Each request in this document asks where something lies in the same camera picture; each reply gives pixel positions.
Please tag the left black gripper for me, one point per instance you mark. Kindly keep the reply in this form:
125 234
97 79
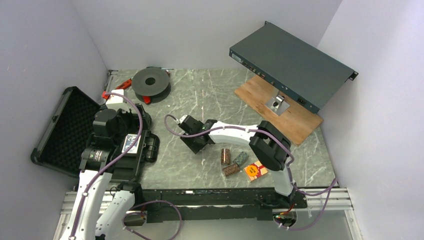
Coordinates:
135 121

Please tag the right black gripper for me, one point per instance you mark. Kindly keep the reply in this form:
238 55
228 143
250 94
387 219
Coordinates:
194 147

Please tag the red-brown poker chip stack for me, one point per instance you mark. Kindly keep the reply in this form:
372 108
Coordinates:
225 157

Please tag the grey-green poker chip stack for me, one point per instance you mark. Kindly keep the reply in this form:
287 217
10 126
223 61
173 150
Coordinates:
241 158

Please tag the black poker set case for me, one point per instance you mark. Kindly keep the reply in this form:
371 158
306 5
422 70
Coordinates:
85 135

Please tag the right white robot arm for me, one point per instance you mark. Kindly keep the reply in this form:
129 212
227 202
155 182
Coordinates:
268 144

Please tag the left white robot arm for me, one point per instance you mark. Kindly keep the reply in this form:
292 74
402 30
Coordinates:
96 171

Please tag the blue playing card deck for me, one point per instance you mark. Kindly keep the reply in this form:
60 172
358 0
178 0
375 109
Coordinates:
131 144

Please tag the red clamp under spool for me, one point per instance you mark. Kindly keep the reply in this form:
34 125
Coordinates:
147 100

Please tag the dark brown poker chip stack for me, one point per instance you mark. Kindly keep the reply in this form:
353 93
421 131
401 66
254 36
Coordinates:
230 170

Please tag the black filament spool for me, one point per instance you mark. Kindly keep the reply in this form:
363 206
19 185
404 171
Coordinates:
152 82

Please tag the red yellow card box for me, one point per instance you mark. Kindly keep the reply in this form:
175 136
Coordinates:
255 170

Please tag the wooden board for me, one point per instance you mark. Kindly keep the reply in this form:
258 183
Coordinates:
296 123

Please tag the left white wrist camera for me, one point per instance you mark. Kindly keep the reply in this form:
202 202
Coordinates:
116 103

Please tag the red handled tool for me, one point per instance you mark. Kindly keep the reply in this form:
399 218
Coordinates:
124 85

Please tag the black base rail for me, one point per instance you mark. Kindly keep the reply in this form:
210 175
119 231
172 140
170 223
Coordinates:
215 203

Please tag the metal bracket stand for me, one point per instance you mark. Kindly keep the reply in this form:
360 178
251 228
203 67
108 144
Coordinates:
277 104

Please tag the dark teal network switch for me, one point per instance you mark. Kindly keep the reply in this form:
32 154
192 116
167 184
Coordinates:
304 73

